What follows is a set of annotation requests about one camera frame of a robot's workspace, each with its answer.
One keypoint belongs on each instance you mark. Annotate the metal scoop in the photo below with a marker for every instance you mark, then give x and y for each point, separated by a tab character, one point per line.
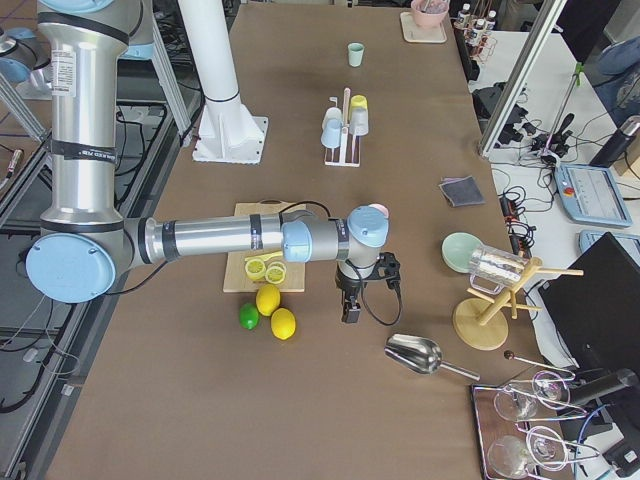
421	355

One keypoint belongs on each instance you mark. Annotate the lemon slice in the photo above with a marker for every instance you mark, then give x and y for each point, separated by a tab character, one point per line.
255	269
275	273

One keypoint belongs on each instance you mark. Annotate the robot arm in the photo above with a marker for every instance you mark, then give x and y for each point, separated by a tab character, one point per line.
86	244

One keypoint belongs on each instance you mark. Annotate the wooden mug tree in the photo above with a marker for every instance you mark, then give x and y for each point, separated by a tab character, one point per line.
480	321

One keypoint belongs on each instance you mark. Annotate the aluminium frame post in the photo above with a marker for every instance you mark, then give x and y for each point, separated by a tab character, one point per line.
537	37

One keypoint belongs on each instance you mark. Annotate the white wire cup holder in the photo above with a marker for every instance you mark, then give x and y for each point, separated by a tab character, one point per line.
338	156

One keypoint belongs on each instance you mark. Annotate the wine glass rack tray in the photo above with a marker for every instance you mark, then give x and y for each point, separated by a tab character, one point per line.
517	431

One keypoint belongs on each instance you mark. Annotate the teach pendant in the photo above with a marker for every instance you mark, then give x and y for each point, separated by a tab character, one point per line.
589	195
629	242

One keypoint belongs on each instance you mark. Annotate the pink bowl with ice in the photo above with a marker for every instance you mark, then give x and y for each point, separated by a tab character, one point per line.
429	14

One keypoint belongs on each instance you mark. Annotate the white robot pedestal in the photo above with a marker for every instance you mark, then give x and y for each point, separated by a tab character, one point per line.
228	132

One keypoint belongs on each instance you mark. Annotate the grey cup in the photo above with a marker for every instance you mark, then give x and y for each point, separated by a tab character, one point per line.
359	121

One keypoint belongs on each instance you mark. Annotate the cream tray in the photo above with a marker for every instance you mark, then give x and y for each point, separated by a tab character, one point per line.
412	33

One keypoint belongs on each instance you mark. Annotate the green lime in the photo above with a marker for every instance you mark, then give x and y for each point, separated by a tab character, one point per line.
249	316

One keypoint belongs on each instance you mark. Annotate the grey folded cloth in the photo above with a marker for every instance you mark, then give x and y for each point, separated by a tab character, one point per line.
462	191

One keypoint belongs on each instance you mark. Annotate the yellow cup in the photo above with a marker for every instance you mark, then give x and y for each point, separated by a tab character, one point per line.
358	101

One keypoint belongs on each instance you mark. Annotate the wooden cutting board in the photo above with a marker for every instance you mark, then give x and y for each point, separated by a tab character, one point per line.
235	279

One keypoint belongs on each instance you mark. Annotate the black thermos bottle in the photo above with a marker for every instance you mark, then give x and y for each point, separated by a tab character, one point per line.
617	144

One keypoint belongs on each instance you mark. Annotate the black monitor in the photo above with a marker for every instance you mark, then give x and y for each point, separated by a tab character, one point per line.
597	314

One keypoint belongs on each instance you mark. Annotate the light blue cup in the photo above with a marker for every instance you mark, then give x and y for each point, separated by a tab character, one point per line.
331	134

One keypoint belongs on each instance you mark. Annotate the mint green cup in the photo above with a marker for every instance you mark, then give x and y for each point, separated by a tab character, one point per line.
355	54

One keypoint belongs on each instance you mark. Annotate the yellow lemon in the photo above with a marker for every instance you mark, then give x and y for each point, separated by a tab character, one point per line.
283	323
268	299

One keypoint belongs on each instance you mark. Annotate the white cup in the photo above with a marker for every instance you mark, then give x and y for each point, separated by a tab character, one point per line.
332	113

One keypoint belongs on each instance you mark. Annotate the glass mug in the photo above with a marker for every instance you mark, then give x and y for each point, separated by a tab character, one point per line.
492	269

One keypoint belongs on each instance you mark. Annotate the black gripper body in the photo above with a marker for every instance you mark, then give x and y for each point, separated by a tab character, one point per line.
348	286

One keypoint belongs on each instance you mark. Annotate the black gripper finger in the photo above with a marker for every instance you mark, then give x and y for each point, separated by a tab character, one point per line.
350	310

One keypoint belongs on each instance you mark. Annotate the green bowl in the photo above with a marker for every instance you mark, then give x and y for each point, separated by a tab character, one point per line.
456	250

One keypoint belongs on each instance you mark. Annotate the yellow plastic knife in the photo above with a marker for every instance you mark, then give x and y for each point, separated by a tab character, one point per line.
264	257

